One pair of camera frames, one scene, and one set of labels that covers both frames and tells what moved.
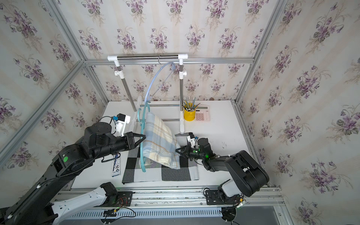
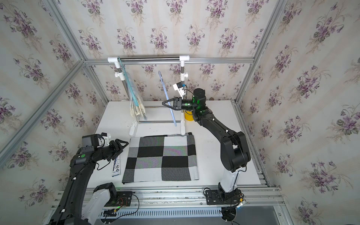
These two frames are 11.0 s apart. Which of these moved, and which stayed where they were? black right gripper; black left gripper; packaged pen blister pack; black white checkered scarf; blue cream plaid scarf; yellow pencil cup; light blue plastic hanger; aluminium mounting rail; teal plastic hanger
Moved: black right gripper; black left gripper; light blue plastic hanger; blue cream plaid scarf; teal plastic hanger
Stayed: yellow pencil cup; black white checkered scarf; aluminium mounting rail; packaged pen blister pack
